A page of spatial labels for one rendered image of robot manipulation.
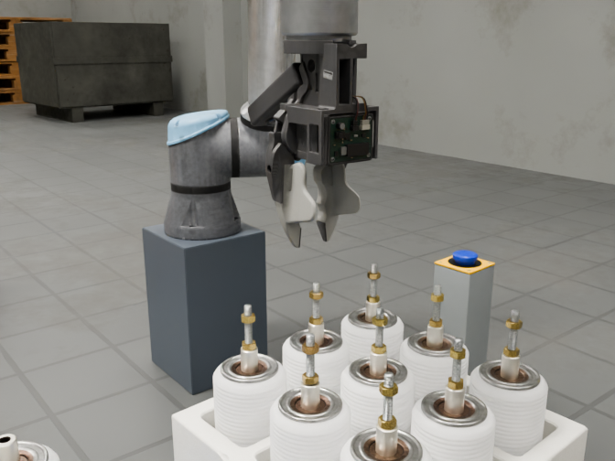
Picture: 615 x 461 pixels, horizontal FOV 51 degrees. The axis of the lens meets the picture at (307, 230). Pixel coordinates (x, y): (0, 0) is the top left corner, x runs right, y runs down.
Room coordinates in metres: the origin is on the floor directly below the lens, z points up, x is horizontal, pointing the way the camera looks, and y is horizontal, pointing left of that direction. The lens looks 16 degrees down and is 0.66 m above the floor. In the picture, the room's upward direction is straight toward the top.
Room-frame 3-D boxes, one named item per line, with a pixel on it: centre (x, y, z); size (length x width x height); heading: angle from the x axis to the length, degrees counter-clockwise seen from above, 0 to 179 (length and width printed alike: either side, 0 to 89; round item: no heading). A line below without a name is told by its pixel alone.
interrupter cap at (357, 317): (0.92, -0.10, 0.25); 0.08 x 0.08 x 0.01
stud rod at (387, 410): (0.59, -0.08, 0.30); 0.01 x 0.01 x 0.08
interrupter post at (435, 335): (0.83, -0.18, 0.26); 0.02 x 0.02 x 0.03
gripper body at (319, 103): (0.66, -0.02, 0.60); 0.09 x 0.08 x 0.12; 35
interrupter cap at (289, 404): (0.68, 0.00, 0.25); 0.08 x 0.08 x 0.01
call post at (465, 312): (1.00, -0.26, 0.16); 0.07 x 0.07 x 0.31; 42
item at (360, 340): (0.92, -0.10, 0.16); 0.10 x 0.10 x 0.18
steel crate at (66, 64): (6.06, 1.92, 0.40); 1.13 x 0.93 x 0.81; 129
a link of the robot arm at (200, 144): (1.25, 0.20, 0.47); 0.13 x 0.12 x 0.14; 98
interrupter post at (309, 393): (0.68, 0.00, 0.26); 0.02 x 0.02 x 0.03
